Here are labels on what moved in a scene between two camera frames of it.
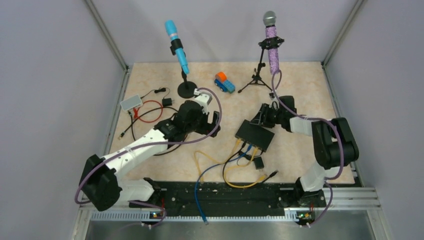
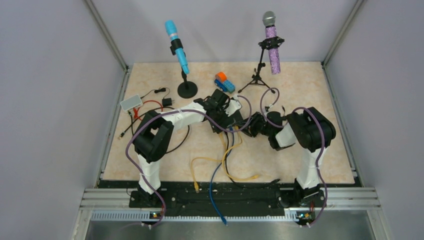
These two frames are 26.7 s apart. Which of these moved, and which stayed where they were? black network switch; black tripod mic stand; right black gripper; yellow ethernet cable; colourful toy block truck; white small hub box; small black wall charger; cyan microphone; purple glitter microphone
Moved: yellow ethernet cable; right black gripper; black network switch
Stayed: purple glitter microphone; white small hub box; black tripod mic stand; small black wall charger; colourful toy block truck; cyan microphone
